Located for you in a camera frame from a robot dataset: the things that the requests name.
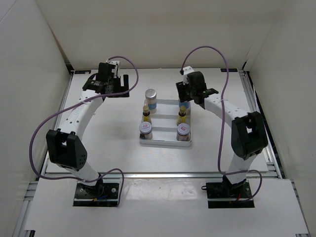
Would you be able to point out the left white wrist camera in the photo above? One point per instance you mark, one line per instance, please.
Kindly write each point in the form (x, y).
(115, 67)

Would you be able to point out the short spice jar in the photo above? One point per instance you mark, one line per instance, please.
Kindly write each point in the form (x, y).
(183, 132)
(145, 130)

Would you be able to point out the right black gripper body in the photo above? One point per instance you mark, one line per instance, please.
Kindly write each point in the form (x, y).
(192, 91)

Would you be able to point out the tall white shaker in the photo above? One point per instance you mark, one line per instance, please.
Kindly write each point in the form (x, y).
(187, 105)
(151, 100)

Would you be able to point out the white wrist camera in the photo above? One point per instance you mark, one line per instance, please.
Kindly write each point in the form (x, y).
(115, 67)
(187, 71)

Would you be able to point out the white divided organizer tray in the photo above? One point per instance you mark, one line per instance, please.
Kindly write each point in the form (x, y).
(164, 127)

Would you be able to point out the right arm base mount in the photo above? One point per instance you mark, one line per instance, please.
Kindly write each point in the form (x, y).
(219, 196)

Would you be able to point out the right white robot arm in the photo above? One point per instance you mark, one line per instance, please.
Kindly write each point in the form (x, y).
(248, 136)

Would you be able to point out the aluminium front rail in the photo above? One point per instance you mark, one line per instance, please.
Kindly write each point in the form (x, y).
(117, 174)

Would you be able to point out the yellow label bottle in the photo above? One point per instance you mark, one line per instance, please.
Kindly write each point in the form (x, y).
(181, 115)
(146, 115)

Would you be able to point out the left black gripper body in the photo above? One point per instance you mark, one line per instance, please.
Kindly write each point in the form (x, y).
(116, 88)

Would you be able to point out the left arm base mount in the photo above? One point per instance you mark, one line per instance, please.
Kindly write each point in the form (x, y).
(102, 195)

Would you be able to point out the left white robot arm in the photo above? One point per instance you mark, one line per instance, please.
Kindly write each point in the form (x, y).
(64, 144)

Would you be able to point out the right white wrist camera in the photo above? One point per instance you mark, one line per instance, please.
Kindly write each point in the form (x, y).
(187, 71)

